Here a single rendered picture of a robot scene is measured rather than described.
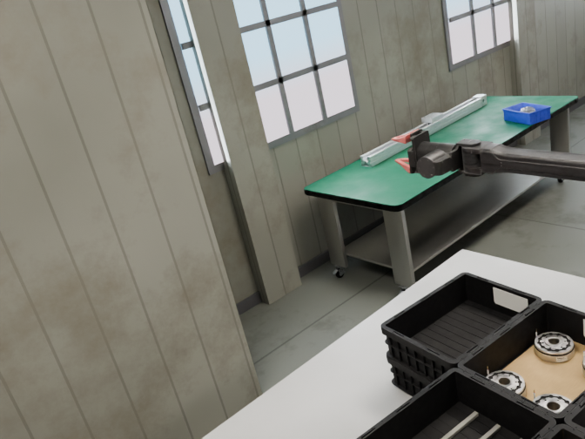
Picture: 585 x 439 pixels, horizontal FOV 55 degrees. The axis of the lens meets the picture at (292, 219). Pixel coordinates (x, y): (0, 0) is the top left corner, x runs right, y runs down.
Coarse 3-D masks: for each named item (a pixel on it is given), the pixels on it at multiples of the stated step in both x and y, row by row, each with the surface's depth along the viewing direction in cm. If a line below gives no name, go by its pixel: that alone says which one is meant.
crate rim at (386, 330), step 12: (456, 276) 190; (468, 276) 190; (480, 276) 187; (504, 288) 178; (420, 300) 182; (540, 300) 168; (384, 324) 174; (504, 324) 161; (396, 336) 168; (492, 336) 158; (420, 348) 160; (432, 360) 158; (444, 360) 153; (456, 360) 152
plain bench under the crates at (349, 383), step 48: (432, 288) 230; (528, 288) 215; (576, 288) 208; (384, 336) 207; (288, 384) 194; (336, 384) 189; (384, 384) 184; (240, 432) 178; (288, 432) 173; (336, 432) 169
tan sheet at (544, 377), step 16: (528, 352) 163; (576, 352) 159; (512, 368) 159; (528, 368) 157; (544, 368) 156; (560, 368) 155; (576, 368) 153; (528, 384) 152; (544, 384) 151; (560, 384) 149; (576, 384) 148
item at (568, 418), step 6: (582, 402) 129; (576, 408) 128; (582, 408) 128; (570, 414) 127; (576, 414) 127; (564, 420) 126; (570, 420) 125; (570, 426) 124; (576, 426) 124; (582, 432) 122
